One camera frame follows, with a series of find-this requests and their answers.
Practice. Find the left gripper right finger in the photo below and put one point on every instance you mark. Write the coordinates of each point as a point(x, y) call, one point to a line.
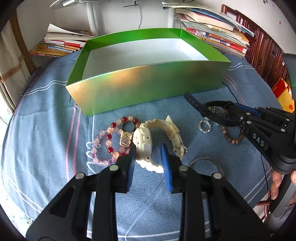
point(212, 209)

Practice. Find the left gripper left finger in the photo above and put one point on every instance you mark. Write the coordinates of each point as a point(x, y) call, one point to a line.
point(66, 216)

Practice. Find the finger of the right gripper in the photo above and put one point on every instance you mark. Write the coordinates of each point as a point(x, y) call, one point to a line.
point(233, 112)
point(245, 109)

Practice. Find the black wristwatch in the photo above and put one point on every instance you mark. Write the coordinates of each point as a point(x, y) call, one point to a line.
point(205, 112)

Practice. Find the cream white wristwatch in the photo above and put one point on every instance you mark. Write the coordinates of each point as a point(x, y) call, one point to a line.
point(149, 137)

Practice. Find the person's right hand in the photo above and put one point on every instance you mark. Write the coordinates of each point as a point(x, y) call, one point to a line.
point(276, 181)

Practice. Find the red and yellow packet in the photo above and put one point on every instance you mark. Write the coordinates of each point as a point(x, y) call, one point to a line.
point(283, 93)

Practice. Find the silver bangle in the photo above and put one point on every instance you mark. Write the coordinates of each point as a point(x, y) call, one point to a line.
point(207, 166)

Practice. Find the dark wooden headboard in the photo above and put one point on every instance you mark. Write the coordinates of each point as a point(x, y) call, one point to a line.
point(264, 54)

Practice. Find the blue striped bed sheet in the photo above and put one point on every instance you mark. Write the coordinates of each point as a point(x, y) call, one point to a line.
point(47, 136)

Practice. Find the right stack of books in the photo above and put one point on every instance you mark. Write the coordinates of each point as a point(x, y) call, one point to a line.
point(215, 28)

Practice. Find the stack of books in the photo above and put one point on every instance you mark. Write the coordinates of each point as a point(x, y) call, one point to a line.
point(215, 28)
point(59, 42)

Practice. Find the gold flower brooch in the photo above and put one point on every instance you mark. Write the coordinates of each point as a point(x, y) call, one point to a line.
point(125, 139)

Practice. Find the green cardboard box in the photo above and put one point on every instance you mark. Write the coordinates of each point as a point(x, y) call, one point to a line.
point(137, 66)

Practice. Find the beige curtain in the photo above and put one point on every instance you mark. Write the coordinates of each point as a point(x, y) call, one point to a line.
point(16, 63)

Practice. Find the left stack of books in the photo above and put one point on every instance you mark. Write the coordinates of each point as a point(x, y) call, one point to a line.
point(59, 42)

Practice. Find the white desk lamp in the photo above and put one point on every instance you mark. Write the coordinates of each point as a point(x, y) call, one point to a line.
point(105, 17)

